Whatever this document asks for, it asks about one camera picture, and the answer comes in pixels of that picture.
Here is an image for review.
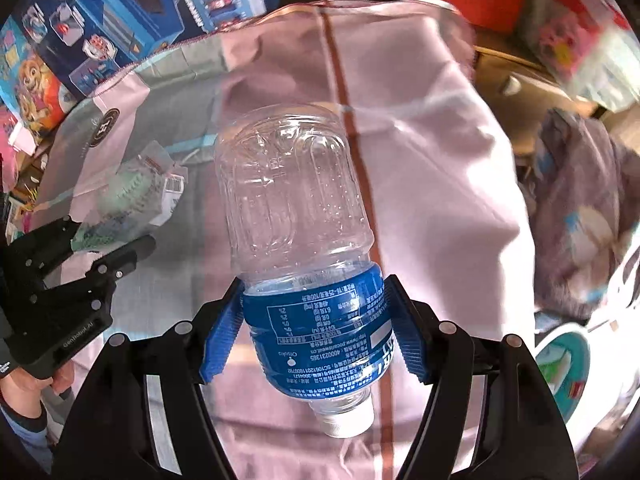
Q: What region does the blue toy box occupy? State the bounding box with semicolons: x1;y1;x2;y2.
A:
10;0;281;98

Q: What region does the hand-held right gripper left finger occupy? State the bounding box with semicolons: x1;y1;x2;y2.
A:
52;276;247;480

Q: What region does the plastic bag of pink toys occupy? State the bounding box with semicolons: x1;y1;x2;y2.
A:
520;0;640;111

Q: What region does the clear water bottle blue label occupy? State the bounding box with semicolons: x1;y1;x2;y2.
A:
214;102;396;438

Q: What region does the cartoon dog toy package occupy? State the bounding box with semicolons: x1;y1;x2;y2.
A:
0;17;78;136

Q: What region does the person's left hand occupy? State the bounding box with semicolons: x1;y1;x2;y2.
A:
0;362;76;416

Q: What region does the clear green plastic packaging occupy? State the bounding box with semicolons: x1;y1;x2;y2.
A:
70;142;190;253

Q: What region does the brown cardboard box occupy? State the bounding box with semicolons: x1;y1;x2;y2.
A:
470;27;601;116

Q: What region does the round black sticker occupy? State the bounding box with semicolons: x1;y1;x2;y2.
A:
90;108;122;149

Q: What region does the pink box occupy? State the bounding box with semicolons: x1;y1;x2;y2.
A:
0;107;38;161

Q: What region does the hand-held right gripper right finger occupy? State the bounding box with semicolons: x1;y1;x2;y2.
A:
382;274;579;480

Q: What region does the person's left forearm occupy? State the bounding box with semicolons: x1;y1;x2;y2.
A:
0;402;57;477

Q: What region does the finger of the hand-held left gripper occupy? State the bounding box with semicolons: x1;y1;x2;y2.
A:
9;216;84;287
85;234;157;288

